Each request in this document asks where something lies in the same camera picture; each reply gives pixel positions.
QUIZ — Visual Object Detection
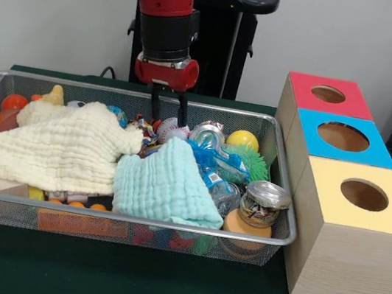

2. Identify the yellow ball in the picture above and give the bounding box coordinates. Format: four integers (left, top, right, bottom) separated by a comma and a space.
225, 127, 263, 153

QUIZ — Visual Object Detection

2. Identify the red-orange ball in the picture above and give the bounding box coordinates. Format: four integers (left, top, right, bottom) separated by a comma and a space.
0, 91, 32, 116

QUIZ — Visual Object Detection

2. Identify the black cable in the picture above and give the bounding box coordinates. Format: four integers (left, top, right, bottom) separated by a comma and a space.
99, 64, 119, 81

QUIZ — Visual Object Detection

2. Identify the mint green muslin cloth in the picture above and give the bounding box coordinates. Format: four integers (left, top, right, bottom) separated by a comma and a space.
109, 128, 237, 232

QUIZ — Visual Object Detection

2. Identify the wooden three-hole box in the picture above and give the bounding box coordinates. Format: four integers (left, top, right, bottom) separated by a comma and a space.
246, 70, 392, 294

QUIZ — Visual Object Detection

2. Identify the silver mesh bin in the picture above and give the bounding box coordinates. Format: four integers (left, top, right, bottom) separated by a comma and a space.
0, 68, 316, 272

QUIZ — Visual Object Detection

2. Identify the dark green table cloth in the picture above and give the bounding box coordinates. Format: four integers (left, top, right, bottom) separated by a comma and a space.
0, 62, 392, 294

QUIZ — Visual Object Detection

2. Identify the white baseball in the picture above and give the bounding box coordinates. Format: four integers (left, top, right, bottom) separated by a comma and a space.
154, 114, 193, 150

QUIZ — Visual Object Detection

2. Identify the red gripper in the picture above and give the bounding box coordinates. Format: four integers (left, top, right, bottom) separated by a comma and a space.
125, 50, 202, 129

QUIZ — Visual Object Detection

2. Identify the cream muslin cloth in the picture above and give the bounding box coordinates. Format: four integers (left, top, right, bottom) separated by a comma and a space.
0, 85, 149, 205

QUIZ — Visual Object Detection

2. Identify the yellow rubber duck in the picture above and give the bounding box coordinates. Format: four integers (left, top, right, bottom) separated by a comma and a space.
31, 80, 69, 107

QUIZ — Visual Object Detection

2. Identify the green spiky ball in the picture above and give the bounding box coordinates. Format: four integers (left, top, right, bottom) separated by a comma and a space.
219, 141, 276, 186

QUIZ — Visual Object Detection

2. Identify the crushed drink can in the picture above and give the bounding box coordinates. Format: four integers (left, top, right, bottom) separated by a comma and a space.
236, 178, 295, 233

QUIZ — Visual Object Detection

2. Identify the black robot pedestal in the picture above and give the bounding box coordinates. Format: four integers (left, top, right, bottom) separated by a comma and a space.
120, 0, 281, 105

